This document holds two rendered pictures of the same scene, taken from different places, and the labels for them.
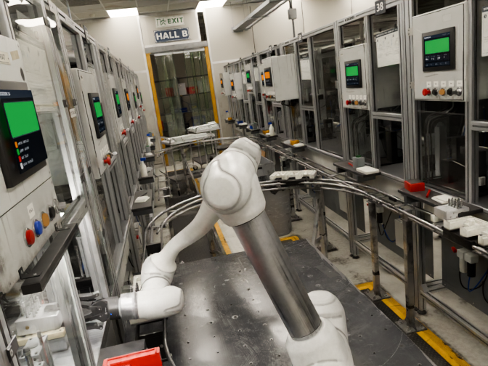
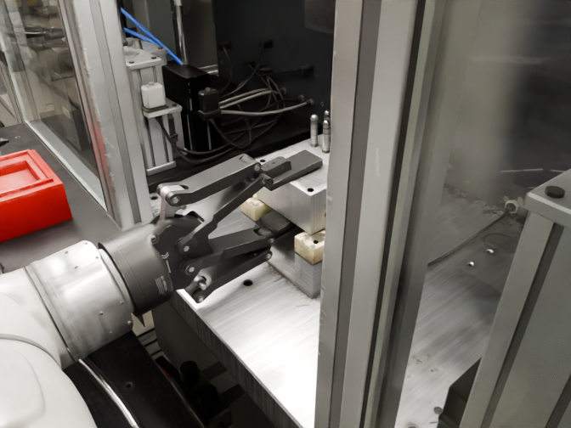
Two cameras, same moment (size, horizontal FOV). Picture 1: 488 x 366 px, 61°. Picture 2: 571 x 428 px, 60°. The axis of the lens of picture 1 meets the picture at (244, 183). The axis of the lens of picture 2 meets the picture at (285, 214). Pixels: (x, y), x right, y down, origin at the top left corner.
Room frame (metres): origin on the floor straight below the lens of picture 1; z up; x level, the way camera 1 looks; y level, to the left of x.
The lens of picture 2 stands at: (1.65, 0.44, 1.27)
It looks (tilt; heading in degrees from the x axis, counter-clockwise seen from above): 33 degrees down; 151
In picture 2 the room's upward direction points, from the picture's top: straight up
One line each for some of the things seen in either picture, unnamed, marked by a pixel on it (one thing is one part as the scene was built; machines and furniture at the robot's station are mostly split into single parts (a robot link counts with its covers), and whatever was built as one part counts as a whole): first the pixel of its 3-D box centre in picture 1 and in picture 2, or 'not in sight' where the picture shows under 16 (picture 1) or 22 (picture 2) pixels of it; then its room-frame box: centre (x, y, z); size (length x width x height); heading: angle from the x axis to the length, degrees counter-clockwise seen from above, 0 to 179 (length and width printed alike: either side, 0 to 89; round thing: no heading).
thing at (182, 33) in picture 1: (171, 35); not in sight; (9.54, 1.12, 2.81); 0.75 x 0.04 x 0.25; 100
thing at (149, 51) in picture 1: (185, 104); not in sight; (9.61, 1.07, 1.31); 1.36 x 0.10 x 2.62; 100
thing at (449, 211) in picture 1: (451, 208); not in sight; (1.96, -1.01, 0.92); 0.13 x 0.10 x 0.09; 100
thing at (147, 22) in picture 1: (170, 28); not in sight; (9.59, 1.13, 2.96); 1.23 x 0.08 x 0.68; 100
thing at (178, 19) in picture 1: (169, 21); not in sight; (9.54, 1.12, 3.09); 0.60 x 0.04 x 0.20; 100
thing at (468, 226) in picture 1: (468, 231); not in sight; (1.85, -1.03, 0.84); 0.37 x 0.14 x 0.10; 10
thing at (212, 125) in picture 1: (207, 147); not in sight; (8.25, 0.63, 0.48); 0.84 x 0.58 x 0.97; 18
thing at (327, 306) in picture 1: (322, 324); not in sight; (1.24, -0.20, 0.85); 0.18 x 0.16 x 0.22; 171
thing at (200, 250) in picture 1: (188, 204); not in sight; (5.96, 0.86, 0.01); 5.85 x 0.59 x 0.01; 10
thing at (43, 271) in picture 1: (51, 248); not in sight; (0.87, 0.44, 1.37); 0.36 x 0.04 x 0.04; 10
